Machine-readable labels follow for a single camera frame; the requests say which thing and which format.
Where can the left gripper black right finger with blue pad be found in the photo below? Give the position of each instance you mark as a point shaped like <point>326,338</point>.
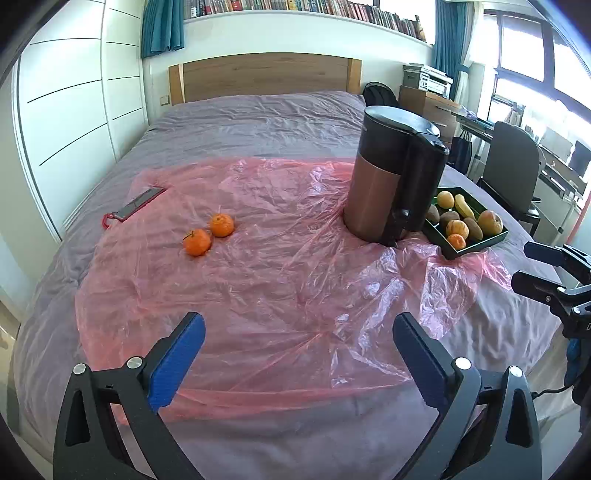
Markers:
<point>486,426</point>

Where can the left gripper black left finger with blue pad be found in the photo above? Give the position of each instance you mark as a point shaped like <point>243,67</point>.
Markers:
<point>88,444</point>

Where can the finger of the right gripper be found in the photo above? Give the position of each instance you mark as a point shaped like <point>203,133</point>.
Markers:
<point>574,261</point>
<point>537,288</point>

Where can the mandarin with stem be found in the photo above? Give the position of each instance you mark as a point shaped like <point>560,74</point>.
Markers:
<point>197,242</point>

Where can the smaller mandarin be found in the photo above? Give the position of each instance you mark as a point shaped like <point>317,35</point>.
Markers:
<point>221,225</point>

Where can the brown kiwi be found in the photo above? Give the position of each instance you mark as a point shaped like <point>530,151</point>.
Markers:
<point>475,232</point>
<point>447,217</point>
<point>433,215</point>

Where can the yellow round fruit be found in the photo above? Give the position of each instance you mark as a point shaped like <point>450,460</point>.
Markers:
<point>445,200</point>

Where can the red yellow apple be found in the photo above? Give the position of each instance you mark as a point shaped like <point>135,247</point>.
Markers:
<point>490,223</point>

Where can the glass desk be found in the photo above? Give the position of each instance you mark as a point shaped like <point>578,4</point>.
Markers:
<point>568,189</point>

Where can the small orange in tray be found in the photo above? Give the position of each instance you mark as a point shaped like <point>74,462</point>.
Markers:
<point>457,241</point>

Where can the striped peach fruit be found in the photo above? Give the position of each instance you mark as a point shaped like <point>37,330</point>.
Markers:
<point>459,227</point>

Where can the green tray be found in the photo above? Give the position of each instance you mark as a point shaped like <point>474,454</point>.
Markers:
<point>437,235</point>

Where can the yellow banana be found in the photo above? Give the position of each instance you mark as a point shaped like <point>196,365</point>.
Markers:
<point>463,208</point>

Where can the grey office chair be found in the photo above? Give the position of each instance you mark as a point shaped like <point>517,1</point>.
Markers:
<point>511,173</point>

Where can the dark shopping bag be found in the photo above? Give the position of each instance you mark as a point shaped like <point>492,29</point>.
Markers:
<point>461,152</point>

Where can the wooden drawer cabinet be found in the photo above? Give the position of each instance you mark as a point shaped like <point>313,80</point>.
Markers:
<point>433,107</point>

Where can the pink plastic sheet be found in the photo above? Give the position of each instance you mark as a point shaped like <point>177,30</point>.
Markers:
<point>297,309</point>

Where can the white printer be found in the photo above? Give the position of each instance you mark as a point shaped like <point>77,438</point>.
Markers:
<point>427,78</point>

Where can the black backpack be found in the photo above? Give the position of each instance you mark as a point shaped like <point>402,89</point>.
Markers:
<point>379,94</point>

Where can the red smartphone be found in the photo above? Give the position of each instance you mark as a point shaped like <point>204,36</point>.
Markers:
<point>137,203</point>

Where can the teal curtain right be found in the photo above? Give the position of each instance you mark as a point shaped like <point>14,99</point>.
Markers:
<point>454,26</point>

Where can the teal curtain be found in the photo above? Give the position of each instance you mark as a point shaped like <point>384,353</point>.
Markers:
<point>454,26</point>
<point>162,27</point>

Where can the row of books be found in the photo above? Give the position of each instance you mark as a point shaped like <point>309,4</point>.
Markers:
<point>414,18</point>

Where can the wooden headboard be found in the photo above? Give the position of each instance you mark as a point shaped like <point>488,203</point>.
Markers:
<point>262,74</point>

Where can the white wardrobe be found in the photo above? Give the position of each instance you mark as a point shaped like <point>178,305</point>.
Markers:
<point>79,103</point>

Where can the teal curtain left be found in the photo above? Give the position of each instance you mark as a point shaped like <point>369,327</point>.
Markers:
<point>162,27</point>

